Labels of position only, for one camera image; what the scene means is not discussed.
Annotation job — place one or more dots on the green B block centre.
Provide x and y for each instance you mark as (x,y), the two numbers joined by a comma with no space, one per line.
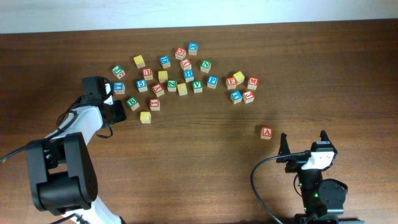
(132,103)

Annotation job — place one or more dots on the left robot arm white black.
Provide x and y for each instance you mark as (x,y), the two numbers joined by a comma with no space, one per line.
(62,177)

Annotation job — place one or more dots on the red E block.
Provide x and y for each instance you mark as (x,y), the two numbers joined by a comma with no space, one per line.
(231,83)

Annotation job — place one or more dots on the green Z block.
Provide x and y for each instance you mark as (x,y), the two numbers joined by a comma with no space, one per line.
(172,85)

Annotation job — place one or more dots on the yellow block top left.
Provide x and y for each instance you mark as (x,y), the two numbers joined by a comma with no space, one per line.
(139,61)

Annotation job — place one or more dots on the red K block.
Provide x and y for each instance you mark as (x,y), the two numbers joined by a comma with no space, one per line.
(186,64)

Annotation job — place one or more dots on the green J block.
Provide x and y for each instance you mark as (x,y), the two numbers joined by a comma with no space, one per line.
(118,71)

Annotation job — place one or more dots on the green V block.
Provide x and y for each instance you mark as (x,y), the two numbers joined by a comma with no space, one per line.
(197,86)

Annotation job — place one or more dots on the red A block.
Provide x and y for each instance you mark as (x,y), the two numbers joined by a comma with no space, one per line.
(266,133)

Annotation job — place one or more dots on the blue 5 block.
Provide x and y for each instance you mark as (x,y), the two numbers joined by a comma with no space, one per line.
(141,85)

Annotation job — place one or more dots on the blue H block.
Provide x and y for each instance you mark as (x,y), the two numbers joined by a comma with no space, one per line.
(188,75)

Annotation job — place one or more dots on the blue block lower right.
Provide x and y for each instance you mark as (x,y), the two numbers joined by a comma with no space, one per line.
(236,97)

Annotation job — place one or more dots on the yellow C block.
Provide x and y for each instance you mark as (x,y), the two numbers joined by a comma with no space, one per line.
(182,89)

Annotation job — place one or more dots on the red Y block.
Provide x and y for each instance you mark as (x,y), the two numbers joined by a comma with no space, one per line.
(158,89)

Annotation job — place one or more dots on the red M block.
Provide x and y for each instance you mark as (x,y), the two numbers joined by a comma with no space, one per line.
(253,83)

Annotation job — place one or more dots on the red U block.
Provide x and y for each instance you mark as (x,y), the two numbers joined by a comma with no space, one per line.
(147,74)

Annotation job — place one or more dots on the blue D block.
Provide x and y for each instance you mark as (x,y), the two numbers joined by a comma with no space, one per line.
(165,62)

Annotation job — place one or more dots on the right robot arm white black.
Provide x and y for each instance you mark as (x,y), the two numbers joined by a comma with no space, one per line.
(323,199)

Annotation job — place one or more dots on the green N block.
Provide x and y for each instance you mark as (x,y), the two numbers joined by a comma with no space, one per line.
(205,66)

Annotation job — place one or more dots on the blue X block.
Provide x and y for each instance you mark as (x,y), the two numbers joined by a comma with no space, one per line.
(192,48)

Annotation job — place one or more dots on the blue P block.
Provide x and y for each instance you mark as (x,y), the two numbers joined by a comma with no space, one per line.
(212,82)

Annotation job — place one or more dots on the red I block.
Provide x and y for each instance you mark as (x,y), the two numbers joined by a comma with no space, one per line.
(154,104)

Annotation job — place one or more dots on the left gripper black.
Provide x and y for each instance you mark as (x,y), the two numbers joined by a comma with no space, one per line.
(115,112)

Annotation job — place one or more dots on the red 3 block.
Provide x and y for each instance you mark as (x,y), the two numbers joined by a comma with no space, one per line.
(248,97)

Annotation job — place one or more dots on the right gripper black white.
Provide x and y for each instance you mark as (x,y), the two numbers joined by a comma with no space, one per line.
(294,162)

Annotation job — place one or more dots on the yellow s block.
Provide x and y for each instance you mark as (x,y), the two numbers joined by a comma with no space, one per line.
(163,76)
(145,117)

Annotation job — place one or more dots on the red C block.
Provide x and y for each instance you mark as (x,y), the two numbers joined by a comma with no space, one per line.
(180,53)

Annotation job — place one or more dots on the yellow block by E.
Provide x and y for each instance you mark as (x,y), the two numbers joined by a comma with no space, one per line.
(239,76)

